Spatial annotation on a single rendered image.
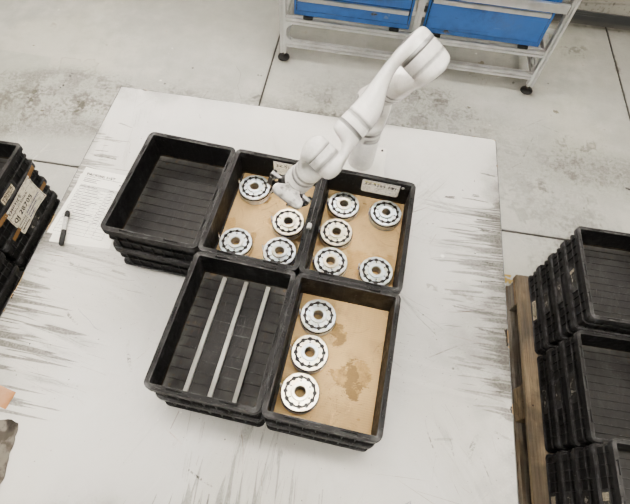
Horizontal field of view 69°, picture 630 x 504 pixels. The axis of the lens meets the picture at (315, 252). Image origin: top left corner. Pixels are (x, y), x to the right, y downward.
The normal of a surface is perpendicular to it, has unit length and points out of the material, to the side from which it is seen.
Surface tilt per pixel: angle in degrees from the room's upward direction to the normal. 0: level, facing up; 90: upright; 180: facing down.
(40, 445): 0
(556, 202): 0
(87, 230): 0
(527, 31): 90
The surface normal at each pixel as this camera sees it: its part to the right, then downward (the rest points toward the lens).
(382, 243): 0.04, -0.49
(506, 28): -0.15, 0.86
